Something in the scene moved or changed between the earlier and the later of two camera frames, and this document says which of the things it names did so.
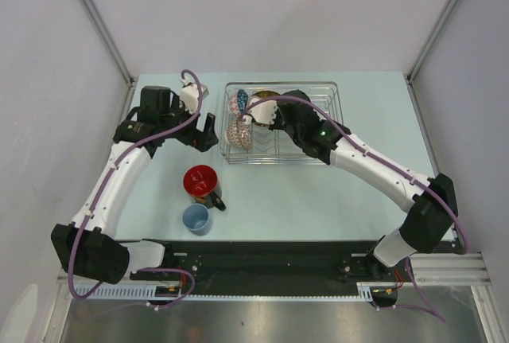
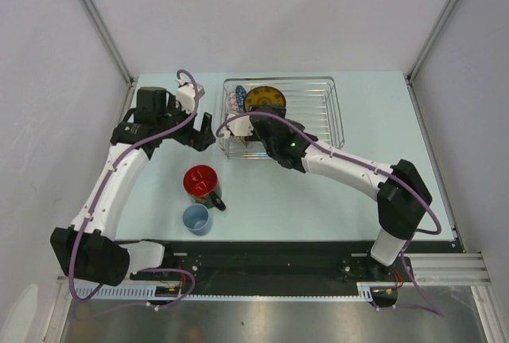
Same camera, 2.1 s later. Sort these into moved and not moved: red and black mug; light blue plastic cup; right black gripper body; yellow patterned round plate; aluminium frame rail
Moved: right black gripper body; yellow patterned round plate
Not moved: light blue plastic cup; aluminium frame rail; red and black mug
